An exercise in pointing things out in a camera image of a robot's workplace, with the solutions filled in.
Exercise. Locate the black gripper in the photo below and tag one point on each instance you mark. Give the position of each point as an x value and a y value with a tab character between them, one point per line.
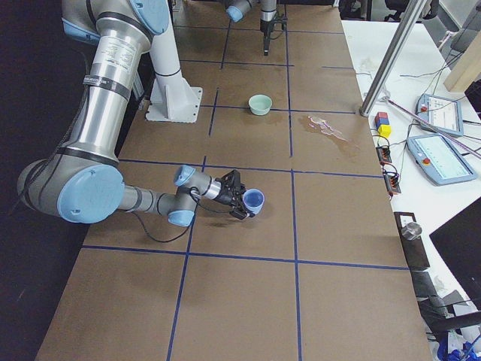
225	197
266	28

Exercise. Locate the light blue plastic cup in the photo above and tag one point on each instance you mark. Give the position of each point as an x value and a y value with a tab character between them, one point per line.
253	200

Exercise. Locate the pale green plastic bowl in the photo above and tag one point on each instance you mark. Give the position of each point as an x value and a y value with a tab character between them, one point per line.
260	104

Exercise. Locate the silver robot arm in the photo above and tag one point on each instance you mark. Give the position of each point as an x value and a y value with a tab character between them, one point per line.
269	18
81	182

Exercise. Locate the red blue yellow block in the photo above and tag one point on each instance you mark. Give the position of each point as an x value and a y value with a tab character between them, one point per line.
382	124

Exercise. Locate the far black orange connector strip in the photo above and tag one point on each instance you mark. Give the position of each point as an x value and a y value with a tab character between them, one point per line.
384	154

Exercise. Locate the black orange connector strip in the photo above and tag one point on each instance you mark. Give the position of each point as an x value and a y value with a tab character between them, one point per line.
391	179
384	154

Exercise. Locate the near black orange connector strip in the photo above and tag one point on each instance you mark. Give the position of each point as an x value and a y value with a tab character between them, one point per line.
391	179

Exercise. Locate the black clamp with metal knob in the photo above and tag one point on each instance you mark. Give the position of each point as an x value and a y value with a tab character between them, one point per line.
410	235

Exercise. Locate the far teach pendant tablet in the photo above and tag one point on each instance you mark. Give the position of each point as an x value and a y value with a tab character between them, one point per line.
441	113

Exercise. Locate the teach pendant tablet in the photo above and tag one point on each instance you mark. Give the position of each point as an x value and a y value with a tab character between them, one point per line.
439	160
441	113

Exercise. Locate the wooden board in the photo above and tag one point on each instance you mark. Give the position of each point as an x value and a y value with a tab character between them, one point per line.
467	68

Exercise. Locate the near teach pendant tablet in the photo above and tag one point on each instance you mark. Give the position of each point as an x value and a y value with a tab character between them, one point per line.
439	160

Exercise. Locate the white camera stand base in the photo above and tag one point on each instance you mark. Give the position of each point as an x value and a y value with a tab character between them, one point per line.
172	98

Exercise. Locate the aluminium frame post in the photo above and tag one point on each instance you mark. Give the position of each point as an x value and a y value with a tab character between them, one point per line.
411	16

